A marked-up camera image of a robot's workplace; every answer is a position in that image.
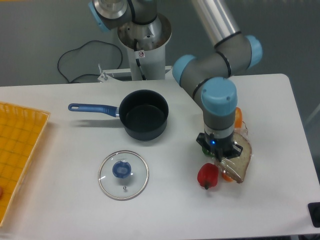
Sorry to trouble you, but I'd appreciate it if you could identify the orange bread loaf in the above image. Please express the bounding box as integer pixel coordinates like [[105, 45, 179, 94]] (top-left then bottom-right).
[[234, 107, 243, 129]]

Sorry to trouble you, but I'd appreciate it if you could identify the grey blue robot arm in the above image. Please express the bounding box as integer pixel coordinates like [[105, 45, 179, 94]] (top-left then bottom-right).
[[88, 0, 263, 160]]

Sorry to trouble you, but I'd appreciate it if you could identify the small orange item under toast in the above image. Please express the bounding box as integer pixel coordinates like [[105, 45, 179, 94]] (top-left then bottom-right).
[[221, 172, 234, 183]]

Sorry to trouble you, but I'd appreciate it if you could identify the red bell pepper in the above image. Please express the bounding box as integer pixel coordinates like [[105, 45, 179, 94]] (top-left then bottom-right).
[[197, 163, 219, 190]]

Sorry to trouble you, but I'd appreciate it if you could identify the white table clamp bracket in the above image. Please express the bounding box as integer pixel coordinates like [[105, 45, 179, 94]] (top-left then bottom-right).
[[97, 63, 132, 83]]

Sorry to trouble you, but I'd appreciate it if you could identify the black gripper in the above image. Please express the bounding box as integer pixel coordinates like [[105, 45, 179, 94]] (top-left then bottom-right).
[[196, 133, 243, 162]]

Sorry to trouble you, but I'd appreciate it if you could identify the black device at table edge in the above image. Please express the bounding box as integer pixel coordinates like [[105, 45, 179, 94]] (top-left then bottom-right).
[[307, 202, 320, 228]]

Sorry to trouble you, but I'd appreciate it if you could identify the yellow woven basket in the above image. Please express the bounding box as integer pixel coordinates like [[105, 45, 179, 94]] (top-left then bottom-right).
[[0, 102, 51, 226]]

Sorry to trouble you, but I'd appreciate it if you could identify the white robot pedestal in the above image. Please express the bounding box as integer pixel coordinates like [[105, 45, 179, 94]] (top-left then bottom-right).
[[117, 13, 172, 81]]

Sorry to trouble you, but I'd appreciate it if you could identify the toast slice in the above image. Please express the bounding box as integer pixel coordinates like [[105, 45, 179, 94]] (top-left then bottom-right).
[[213, 121, 252, 184]]

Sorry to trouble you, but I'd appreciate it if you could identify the glass lid blue knob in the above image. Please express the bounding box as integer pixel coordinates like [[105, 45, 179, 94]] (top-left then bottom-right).
[[97, 150, 150, 201]]

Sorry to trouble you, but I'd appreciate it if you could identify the green bell pepper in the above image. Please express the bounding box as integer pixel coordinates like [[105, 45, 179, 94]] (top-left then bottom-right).
[[202, 147, 214, 157]]

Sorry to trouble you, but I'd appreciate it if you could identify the dark pot blue handle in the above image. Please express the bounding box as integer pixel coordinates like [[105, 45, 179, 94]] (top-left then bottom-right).
[[68, 89, 169, 141]]

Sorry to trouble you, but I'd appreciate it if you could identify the black cable on floor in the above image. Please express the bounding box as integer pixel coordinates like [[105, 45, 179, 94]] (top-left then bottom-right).
[[57, 40, 124, 84]]

